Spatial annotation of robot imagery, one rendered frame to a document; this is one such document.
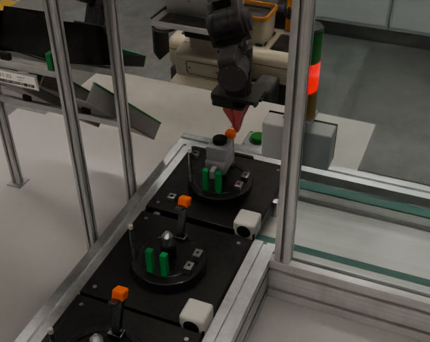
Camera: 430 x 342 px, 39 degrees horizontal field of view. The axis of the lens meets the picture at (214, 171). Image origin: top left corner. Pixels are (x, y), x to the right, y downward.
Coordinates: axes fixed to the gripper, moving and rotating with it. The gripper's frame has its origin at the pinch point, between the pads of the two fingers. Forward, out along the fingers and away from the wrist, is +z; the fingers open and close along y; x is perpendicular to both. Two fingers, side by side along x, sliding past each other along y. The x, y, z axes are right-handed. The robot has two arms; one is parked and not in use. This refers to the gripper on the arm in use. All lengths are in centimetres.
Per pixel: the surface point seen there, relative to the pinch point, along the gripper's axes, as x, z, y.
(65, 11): 263, 105, -234
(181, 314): -46.9, 7.3, 7.3
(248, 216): -19.2, 7.2, 9.5
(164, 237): -36.1, 1.9, -0.5
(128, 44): 229, 105, -162
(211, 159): -12.4, 0.7, -1.1
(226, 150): -11.9, -1.9, 2.0
